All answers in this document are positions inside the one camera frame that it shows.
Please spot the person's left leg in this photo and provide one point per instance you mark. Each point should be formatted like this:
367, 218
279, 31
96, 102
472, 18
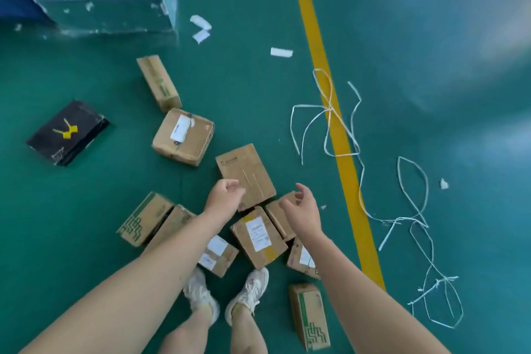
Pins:
186, 333

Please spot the person's left fingers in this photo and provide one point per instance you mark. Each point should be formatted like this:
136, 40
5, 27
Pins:
236, 192

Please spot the person's right thumb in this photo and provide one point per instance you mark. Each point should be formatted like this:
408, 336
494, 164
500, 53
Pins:
287, 205

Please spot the person's left white sneaker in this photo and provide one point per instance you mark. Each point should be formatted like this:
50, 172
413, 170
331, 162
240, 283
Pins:
201, 293

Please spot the person's left hand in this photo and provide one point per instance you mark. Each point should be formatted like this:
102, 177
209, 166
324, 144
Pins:
220, 202

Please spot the person's right leg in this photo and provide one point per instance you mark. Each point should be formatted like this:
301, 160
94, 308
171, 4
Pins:
248, 333

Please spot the person's right forearm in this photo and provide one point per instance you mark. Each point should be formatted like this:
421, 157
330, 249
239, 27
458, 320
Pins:
356, 295

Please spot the person's left forearm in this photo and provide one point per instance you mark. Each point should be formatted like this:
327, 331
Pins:
137, 287

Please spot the black package with yellow tape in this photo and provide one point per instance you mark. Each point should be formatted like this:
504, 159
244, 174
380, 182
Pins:
66, 134

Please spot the pile of cardboard boxes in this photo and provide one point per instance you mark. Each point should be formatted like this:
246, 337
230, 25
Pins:
182, 138

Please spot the person's right hand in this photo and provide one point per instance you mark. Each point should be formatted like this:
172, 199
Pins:
306, 214

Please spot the small white paper scrap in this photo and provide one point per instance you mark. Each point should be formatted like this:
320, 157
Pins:
444, 184

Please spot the person's white sneaker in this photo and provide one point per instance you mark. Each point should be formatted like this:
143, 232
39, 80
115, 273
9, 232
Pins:
248, 293
201, 293

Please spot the person's right white sneaker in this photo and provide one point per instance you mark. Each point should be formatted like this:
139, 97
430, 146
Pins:
248, 293

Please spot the person's leg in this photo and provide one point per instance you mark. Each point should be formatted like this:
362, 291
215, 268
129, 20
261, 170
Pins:
186, 333
248, 333

